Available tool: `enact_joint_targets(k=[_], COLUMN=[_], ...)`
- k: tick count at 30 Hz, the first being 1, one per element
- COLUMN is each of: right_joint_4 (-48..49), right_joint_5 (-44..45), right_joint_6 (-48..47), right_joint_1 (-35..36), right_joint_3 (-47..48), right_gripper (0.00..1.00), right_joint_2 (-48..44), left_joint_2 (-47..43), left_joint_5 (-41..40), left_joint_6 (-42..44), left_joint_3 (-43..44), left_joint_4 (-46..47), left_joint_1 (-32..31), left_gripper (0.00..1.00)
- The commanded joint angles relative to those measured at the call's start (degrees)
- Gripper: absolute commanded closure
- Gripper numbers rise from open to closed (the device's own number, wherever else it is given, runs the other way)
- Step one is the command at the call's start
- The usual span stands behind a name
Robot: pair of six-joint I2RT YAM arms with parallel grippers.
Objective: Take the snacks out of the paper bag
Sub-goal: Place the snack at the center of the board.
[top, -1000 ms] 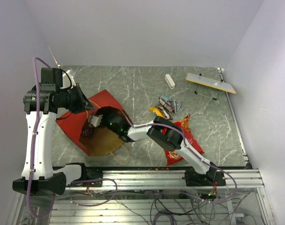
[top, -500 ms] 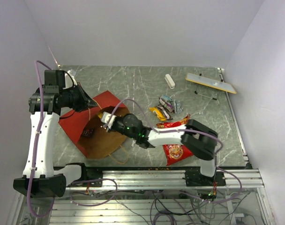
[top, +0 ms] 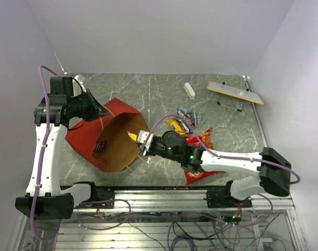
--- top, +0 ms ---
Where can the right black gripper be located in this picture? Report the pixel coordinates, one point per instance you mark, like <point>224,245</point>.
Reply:
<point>149,151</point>

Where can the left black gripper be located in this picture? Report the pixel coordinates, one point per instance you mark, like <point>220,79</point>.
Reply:
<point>94,110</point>

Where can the yellow snack packet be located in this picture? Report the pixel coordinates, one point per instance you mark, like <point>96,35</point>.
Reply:
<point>177,126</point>
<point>133,137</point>

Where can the red paper bag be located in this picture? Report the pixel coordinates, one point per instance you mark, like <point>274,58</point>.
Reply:
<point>120,151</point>

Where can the purple candy packet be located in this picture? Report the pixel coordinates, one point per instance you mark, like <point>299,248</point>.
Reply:
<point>186,118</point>
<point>100,146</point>

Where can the silver foil snack packet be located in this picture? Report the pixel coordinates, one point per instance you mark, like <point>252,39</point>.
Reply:
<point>198,121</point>

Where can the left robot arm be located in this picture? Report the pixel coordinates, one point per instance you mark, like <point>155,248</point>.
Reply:
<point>44,199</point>

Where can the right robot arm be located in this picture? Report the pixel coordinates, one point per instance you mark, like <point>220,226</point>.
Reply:
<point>265,171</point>

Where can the white rectangular device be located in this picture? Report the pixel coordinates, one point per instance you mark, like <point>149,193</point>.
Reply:
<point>189,90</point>

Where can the yellow-edged tablet on stand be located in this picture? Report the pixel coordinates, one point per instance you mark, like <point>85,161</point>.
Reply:
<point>224,89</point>

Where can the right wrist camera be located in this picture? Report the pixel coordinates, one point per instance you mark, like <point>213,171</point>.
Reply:
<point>144,139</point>

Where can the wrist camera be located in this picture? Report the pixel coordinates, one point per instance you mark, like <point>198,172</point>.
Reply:
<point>78,85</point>
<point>144,139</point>

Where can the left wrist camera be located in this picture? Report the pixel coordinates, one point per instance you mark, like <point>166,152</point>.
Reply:
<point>78,85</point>

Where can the aluminium rail frame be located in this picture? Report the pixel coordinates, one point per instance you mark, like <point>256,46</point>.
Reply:
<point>169,218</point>

